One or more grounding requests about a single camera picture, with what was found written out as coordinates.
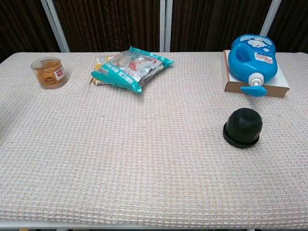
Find blue pump bottle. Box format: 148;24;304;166
228;34;277;97

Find yellow snack packet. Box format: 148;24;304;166
89;54;118;87

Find dark brown curtain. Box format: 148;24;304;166
0;0;308;64

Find white flat cardboard box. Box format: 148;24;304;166
223;50;291;99

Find teal snack bag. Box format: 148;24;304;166
90;45;175;94

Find clear jar of rubber bands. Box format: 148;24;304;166
30;56;68;90

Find black faceted dice cup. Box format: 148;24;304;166
225;107;263;145

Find white upright frame post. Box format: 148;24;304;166
159;0;173;52

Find beige waffle tablecloth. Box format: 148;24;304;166
0;51;308;228

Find white slanted frame post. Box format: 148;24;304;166
40;0;70;53
259;0;282;37

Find black round dice tray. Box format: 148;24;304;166
222;122;260;148

